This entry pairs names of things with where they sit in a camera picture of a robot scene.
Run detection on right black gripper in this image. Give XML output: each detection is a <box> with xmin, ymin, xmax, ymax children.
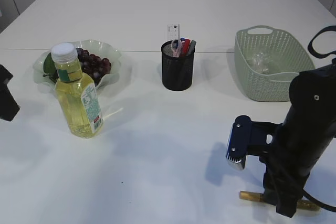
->
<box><xmin>259</xmin><ymin>153</ymin><xmax>315</xmax><ymax>218</ymax></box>

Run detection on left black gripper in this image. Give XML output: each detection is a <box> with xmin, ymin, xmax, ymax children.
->
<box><xmin>0</xmin><ymin>65</ymin><xmax>20</xmax><ymax>122</ymax></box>

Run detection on gold glitter pen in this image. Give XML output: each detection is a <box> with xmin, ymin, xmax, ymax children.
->
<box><xmin>239</xmin><ymin>191</ymin><xmax>320</xmax><ymax>211</ymax></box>

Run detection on yellow oil bottle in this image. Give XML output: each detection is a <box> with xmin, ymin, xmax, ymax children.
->
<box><xmin>50</xmin><ymin>42</ymin><xmax>103</xmax><ymax>138</ymax></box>

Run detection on purple grape bunch with leaf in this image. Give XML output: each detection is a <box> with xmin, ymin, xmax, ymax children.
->
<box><xmin>43</xmin><ymin>47</ymin><xmax>112</xmax><ymax>86</ymax></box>

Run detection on clear plastic sheet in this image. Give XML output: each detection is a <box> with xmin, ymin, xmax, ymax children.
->
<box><xmin>247</xmin><ymin>51</ymin><xmax>275</xmax><ymax>74</ymax></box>

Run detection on silver glitter pen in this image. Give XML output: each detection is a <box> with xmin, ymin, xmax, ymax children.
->
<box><xmin>187</xmin><ymin>40</ymin><xmax>196</xmax><ymax>55</ymax></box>

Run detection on pink purple scissors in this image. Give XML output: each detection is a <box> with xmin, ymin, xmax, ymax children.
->
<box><xmin>171</xmin><ymin>39</ymin><xmax>183</xmax><ymax>58</ymax></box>

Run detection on clear plastic ruler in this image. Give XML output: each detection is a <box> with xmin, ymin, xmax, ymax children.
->
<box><xmin>167</xmin><ymin>24</ymin><xmax>180</xmax><ymax>48</ymax></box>

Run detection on red glitter pen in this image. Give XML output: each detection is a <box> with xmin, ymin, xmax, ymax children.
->
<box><xmin>179</xmin><ymin>41</ymin><xmax>191</xmax><ymax>57</ymax></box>

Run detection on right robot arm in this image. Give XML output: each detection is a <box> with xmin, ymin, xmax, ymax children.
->
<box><xmin>259</xmin><ymin>59</ymin><xmax>335</xmax><ymax>218</ymax></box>

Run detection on translucent green wavy plate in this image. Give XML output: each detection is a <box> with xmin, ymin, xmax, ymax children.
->
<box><xmin>33</xmin><ymin>40</ymin><xmax>121</xmax><ymax>90</ymax></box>

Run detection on green woven plastic basket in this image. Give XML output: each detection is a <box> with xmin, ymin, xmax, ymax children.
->
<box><xmin>235</xmin><ymin>25</ymin><xmax>315</xmax><ymax>102</ymax></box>

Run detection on black mesh pen holder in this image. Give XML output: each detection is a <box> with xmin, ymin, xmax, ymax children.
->
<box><xmin>161</xmin><ymin>40</ymin><xmax>195</xmax><ymax>91</ymax></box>

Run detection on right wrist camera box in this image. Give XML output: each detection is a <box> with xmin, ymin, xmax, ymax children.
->
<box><xmin>226</xmin><ymin>115</ymin><xmax>280</xmax><ymax>170</ymax></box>

